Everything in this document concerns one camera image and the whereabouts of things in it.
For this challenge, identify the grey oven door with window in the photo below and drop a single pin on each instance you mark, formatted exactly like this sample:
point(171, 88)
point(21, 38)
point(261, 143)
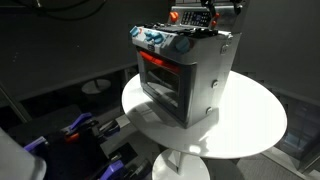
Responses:
point(186, 93)

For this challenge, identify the grey metal frame bar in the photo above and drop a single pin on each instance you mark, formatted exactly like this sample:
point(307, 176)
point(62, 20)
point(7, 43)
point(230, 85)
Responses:
point(15, 103)

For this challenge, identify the large blue stove knob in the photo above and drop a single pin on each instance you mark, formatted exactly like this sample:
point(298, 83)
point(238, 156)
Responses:
point(182, 44)

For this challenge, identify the black keypad panel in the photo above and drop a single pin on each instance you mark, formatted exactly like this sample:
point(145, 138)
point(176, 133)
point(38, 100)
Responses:
point(195, 18)

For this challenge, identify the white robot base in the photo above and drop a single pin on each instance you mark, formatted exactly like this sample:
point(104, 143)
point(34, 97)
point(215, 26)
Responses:
point(16, 163)

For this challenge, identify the orange round stove knob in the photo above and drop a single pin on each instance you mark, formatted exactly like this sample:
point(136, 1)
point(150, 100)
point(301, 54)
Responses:
point(173, 16)

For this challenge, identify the grey round stool base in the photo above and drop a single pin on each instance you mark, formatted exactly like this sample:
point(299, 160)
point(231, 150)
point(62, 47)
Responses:
point(96, 86)

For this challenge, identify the grey toy stove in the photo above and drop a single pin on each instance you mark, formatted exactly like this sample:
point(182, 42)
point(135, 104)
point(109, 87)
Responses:
point(206, 63)

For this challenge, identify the orange round stove button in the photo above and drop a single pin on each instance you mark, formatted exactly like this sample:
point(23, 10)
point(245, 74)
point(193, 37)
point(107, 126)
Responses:
point(213, 23)
point(217, 15)

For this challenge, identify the black burner grate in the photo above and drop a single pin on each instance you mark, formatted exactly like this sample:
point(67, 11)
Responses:
point(181, 30)

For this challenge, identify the purple clamp with orange grip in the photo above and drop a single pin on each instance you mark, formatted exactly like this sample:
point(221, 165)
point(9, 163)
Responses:
point(81, 120)

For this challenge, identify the dark storage cabinet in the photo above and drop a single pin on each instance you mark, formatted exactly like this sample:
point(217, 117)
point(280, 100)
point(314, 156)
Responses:
point(300, 133)

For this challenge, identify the black and purple clamp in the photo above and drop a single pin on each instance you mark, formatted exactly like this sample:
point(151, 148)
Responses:
point(111, 128)

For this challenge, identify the white round table base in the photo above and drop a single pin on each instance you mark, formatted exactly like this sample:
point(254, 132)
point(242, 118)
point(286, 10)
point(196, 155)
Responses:
point(190, 168)

